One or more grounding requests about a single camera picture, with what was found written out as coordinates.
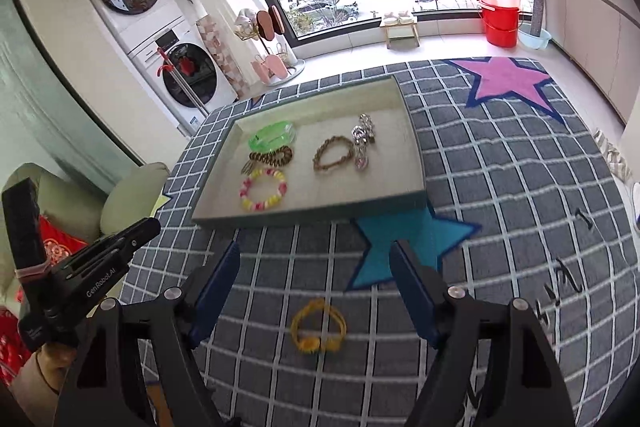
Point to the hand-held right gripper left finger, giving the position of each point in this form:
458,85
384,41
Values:
217,292

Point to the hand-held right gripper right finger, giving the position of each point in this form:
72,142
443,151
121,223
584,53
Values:
410,292

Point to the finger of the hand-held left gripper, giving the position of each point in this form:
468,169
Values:
140,234

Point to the beige hair clip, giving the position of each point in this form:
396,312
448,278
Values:
248,167

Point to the green jewelry tray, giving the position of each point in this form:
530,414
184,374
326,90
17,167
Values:
325,192

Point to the silver crystal hair clip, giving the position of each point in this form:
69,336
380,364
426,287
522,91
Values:
361,159

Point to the green plastic bangle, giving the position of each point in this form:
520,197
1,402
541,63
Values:
270,134

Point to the silver star hair clip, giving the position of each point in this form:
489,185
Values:
366,127

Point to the person's left forearm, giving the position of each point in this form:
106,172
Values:
35,387

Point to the red patterned pillow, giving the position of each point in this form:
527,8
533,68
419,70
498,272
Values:
62,239

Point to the red mop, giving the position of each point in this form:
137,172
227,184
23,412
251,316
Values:
182,82

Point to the white washing machine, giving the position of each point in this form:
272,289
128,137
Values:
192,72

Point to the pink slippers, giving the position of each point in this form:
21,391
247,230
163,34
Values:
270,69

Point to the gold slipper stand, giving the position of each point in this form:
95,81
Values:
290,67

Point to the patterned slippers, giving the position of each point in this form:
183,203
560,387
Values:
612,154

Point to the brown slippers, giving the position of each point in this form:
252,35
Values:
270,24

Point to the small wooden stool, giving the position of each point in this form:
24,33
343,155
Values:
400,32

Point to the white slippers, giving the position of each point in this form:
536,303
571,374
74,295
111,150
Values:
398,18

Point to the red bucket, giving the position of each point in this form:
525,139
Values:
500,27

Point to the blue basin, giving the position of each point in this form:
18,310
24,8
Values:
535,39

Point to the white cabinet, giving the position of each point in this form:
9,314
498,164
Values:
595,22

